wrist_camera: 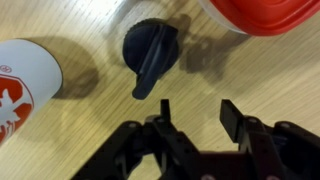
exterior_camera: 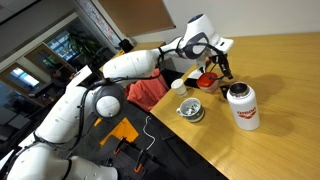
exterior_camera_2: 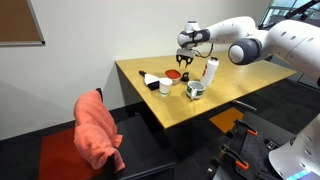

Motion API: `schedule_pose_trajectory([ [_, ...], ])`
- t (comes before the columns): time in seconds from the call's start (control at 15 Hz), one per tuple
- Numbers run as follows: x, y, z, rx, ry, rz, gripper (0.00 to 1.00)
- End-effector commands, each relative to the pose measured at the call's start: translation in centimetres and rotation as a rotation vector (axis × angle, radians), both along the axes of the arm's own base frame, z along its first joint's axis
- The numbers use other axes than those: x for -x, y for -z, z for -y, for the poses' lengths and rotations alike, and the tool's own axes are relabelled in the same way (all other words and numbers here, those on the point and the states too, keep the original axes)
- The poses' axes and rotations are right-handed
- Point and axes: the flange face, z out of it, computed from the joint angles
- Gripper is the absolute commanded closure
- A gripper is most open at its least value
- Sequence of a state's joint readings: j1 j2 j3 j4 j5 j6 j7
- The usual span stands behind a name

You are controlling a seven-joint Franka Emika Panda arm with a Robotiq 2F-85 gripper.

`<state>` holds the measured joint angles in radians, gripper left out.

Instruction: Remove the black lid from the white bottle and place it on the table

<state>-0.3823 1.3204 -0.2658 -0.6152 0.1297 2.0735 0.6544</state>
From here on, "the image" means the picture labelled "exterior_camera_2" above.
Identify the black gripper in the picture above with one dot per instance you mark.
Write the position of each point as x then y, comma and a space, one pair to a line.
186, 53

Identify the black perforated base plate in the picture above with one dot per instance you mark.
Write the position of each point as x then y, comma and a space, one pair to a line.
263, 133

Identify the black overhead beam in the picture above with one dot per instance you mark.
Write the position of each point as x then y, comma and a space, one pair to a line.
300, 10

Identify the brown corkboard with grey frame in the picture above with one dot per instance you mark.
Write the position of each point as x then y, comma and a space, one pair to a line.
18, 20

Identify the red towel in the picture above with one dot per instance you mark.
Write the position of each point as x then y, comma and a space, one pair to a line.
95, 130

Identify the grey cabinet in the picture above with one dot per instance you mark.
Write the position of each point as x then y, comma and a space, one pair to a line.
311, 81

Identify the black chair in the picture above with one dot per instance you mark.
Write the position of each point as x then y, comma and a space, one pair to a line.
143, 146

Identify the white bottle with red logo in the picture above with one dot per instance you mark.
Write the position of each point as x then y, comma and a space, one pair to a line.
209, 73

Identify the green and white mug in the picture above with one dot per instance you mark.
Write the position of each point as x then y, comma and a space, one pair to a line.
196, 90

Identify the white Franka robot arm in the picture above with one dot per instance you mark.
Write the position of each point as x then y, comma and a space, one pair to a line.
293, 40

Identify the black clamp with orange tips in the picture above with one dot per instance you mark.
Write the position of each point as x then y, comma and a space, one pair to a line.
245, 128
235, 156

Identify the grey metal table foot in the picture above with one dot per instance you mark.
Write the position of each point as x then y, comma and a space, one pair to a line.
245, 105

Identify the clear container with red lid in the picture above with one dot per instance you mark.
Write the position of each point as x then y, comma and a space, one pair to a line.
173, 75

